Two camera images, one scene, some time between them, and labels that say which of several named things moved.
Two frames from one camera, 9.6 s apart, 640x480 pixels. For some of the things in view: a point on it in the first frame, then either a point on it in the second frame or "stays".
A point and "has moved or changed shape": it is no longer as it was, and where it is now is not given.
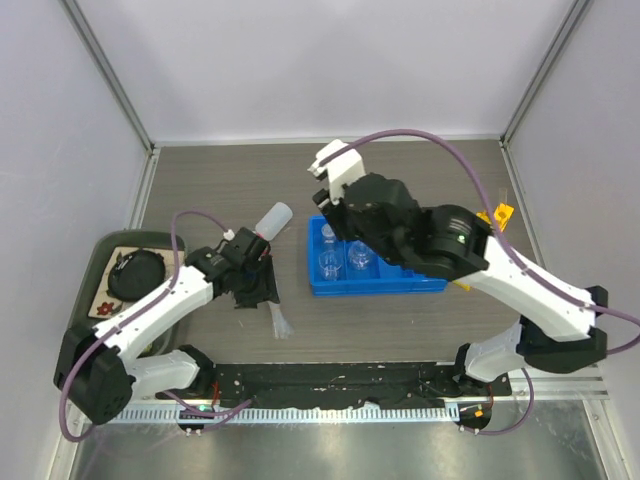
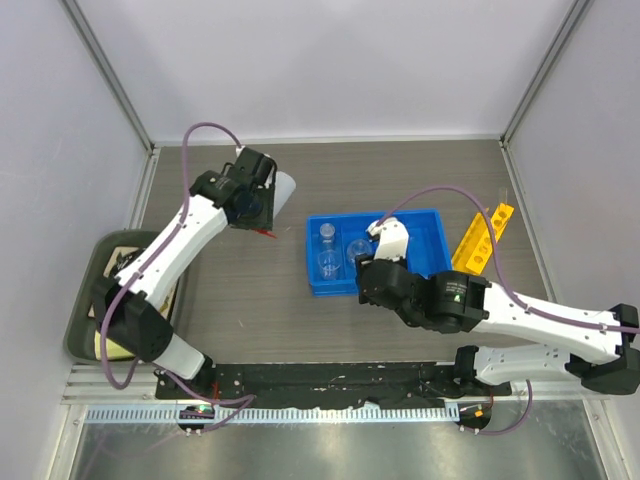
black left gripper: [264, 291] to [265, 221]
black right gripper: [333, 214] to [363, 260]
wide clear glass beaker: [359, 255] stays
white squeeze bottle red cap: [275, 221] has moved or changed shape
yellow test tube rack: [501, 215] has moved or changed shape
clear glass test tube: [503, 195] stays
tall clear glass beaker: [330, 262] stays
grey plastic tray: [101, 258] stays
